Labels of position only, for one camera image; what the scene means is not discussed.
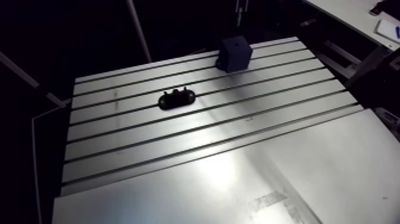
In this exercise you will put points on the grey slanted post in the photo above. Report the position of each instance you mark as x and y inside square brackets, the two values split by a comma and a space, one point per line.
[138, 29]

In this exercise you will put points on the black oval holder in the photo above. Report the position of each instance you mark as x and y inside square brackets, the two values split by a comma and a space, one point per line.
[176, 99]

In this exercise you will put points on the dark blue-grey block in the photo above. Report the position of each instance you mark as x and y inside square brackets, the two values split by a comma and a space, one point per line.
[234, 53]

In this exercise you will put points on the white desk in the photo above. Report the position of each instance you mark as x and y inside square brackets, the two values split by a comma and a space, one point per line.
[350, 14]

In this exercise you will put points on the blue pen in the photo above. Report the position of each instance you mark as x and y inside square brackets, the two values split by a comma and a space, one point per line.
[397, 32]

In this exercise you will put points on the white notepad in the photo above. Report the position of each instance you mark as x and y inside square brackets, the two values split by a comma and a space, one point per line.
[387, 30]

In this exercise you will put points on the dark phone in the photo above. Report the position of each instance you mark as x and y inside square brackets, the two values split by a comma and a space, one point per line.
[376, 8]

